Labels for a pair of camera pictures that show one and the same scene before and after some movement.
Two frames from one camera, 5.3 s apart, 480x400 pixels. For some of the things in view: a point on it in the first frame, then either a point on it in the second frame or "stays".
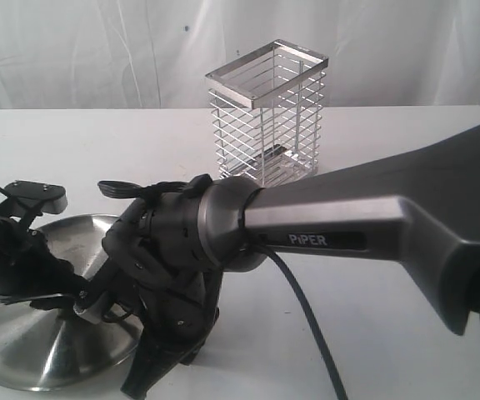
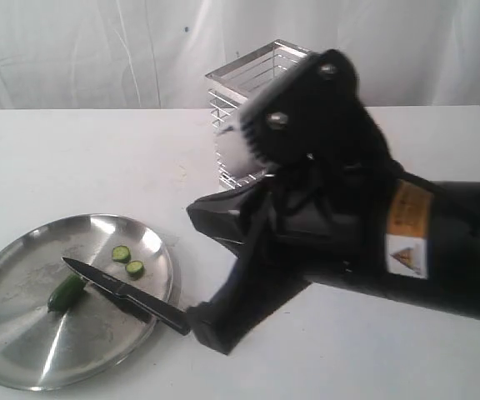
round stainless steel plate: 55,349 stays
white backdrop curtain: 87,54 stays
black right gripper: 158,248 to 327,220
